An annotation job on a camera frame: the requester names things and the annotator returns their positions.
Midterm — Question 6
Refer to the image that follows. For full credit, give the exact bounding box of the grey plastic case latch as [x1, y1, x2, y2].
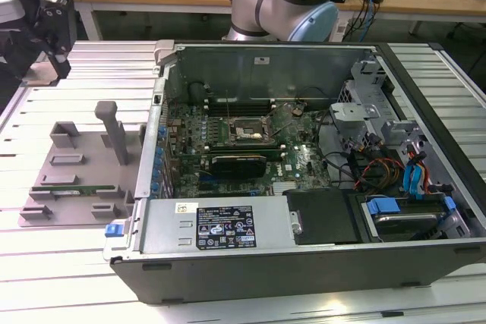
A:
[154, 39, 178, 68]

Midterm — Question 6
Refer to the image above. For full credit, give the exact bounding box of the silver metal drive cage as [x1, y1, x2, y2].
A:
[328, 54, 432, 162]

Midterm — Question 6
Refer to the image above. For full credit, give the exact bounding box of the black PC case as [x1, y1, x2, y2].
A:
[102, 39, 486, 306]

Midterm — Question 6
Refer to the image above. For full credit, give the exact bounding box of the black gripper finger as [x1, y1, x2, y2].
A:
[0, 31, 39, 81]
[39, 0, 76, 80]

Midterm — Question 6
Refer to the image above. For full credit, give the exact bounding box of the blue cable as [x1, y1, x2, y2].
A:
[356, 0, 377, 42]

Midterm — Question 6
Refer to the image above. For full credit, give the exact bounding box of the black plastic shroud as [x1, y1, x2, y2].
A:
[284, 188, 360, 246]

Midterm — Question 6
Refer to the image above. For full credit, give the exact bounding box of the green motherboard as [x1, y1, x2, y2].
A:
[163, 99, 342, 200]

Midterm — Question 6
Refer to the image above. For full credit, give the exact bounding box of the metal socket cover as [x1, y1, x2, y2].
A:
[265, 105, 295, 137]

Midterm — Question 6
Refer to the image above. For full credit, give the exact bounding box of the black rating label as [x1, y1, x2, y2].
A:
[195, 205, 259, 251]

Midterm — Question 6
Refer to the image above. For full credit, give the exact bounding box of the CPU socket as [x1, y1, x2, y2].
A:
[227, 115, 275, 145]

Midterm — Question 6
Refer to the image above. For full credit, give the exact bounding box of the blue flat wire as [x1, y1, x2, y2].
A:
[402, 164, 418, 199]
[412, 151, 433, 200]

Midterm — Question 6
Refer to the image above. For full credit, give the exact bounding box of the black graphics card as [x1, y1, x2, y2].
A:
[210, 154, 268, 181]

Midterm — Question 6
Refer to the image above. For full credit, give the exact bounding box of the multicoloured power wire bundle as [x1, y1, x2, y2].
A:
[356, 156, 406, 188]

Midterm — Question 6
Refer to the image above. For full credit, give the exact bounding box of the hard disk in blue carrier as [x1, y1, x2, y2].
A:
[360, 193, 459, 244]

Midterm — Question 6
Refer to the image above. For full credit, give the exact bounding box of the grey parts rack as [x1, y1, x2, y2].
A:
[18, 100, 147, 228]

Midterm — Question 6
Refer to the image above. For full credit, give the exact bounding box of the RAM slot with white latches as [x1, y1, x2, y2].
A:
[204, 96, 276, 103]
[204, 145, 286, 153]
[204, 105, 276, 112]

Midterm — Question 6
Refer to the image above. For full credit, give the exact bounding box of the grey power supply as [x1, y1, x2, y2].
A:
[138, 197, 295, 255]

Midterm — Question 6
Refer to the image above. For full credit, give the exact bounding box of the green RAM stick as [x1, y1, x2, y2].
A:
[32, 184, 117, 194]

